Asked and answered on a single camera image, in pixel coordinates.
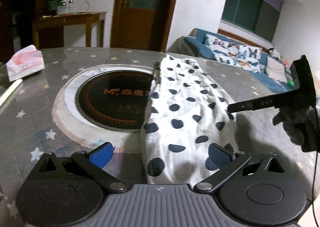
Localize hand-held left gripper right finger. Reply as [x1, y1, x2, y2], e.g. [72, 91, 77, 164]
[194, 143, 292, 193]

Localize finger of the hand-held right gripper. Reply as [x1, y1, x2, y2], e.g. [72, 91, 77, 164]
[227, 102, 254, 114]

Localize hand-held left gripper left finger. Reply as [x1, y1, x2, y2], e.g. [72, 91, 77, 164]
[28, 142, 127, 192]

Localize white navy polka dot dress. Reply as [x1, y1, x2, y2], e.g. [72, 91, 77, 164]
[140, 54, 240, 184]

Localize person's right hand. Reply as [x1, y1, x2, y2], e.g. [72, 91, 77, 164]
[272, 103, 311, 145]

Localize beige pillow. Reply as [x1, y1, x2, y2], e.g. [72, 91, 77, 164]
[265, 56, 288, 83]

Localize white plush toy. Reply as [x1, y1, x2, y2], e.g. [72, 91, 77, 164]
[269, 47, 282, 59]

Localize round black induction hob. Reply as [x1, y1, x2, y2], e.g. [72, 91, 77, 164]
[52, 64, 157, 154]

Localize butterfly print pillow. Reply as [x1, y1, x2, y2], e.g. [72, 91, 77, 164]
[204, 34, 240, 66]
[235, 44, 262, 71]

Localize blue sofa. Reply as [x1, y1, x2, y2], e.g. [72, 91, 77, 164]
[184, 28, 298, 94]

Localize grey star quilted table cover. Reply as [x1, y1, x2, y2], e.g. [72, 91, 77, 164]
[0, 47, 320, 227]

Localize dark glass window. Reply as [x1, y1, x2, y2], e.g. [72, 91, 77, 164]
[221, 0, 280, 43]

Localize white paper stick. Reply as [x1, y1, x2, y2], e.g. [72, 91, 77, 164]
[0, 78, 23, 108]

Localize pink tissue pack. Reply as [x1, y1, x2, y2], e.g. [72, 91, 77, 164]
[5, 45, 45, 83]

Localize brown wooden door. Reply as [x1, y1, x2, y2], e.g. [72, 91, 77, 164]
[110, 0, 184, 51]

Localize wooden side table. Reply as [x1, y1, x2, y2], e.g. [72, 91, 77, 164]
[31, 11, 107, 49]

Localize green glass jug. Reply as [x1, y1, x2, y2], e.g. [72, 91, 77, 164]
[49, 0, 69, 15]

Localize dark wooden shelf cabinet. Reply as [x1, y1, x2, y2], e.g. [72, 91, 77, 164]
[0, 0, 70, 50]

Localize black cable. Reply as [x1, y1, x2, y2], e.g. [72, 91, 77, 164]
[312, 151, 320, 227]

